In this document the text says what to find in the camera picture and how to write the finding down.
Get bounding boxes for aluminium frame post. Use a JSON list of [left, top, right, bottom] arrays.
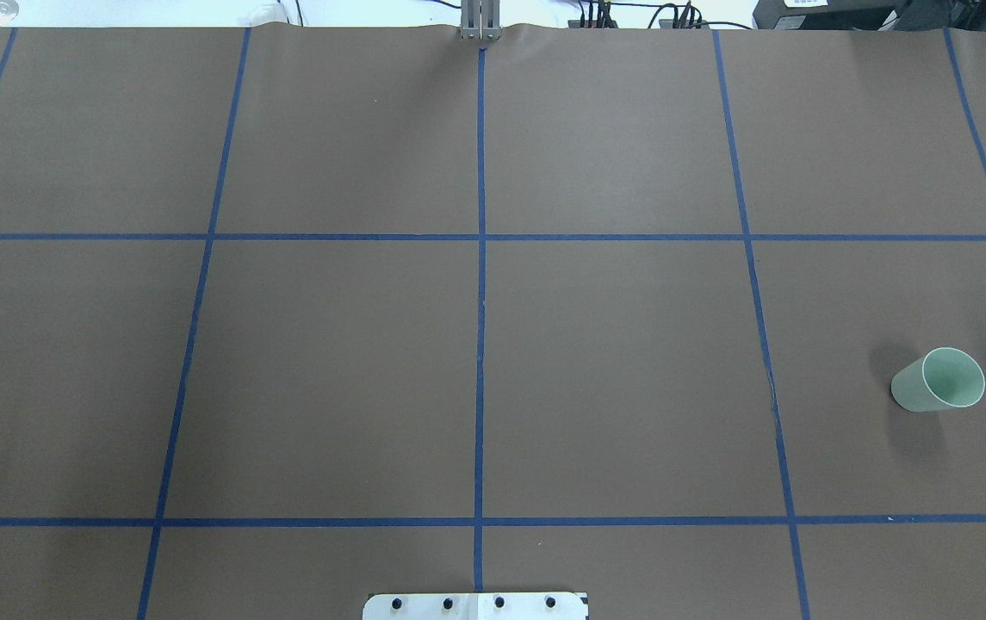
[[458, 0, 503, 42]]

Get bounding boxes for black cable connectors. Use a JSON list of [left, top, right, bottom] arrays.
[[567, 1, 710, 30]]

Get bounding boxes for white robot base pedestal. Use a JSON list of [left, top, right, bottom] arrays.
[[362, 592, 590, 619]]

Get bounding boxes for light green plastic cup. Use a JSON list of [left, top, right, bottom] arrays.
[[890, 348, 986, 412]]

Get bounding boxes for black device on bench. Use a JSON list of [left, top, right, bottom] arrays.
[[752, 1, 986, 32]]

